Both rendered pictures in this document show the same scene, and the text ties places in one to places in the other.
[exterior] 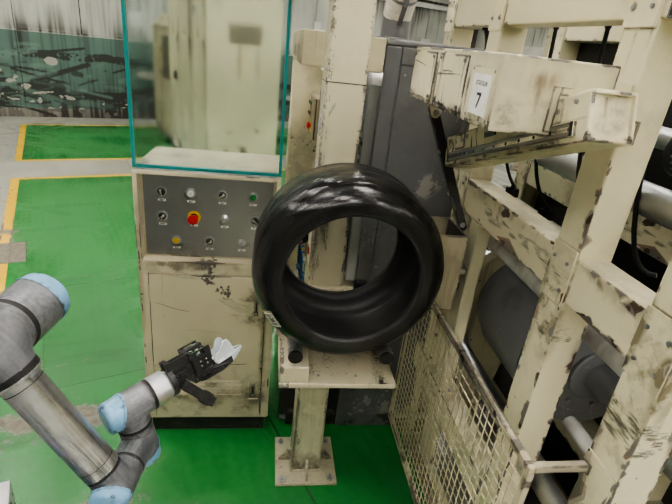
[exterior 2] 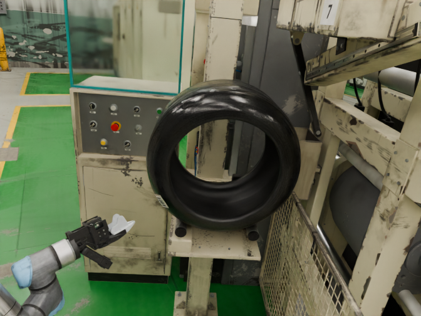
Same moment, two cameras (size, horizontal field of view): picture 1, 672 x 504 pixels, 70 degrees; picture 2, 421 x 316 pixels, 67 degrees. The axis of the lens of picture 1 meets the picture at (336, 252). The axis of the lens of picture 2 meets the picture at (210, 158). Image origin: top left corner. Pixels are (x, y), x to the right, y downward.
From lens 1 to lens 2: 0.23 m
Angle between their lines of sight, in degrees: 5
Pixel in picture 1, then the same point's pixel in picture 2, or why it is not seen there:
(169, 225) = (98, 131)
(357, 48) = not seen: outside the picture
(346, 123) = (226, 50)
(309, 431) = (198, 288)
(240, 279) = not seen: hidden behind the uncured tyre
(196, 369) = (94, 239)
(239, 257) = not seen: hidden behind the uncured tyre
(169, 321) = (98, 202)
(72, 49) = (61, 23)
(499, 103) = (348, 10)
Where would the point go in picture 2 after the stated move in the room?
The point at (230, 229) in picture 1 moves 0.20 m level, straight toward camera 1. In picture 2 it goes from (143, 135) to (139, 149)
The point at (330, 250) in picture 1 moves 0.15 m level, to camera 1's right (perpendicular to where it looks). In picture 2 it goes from (213, 151) to (246, 155)
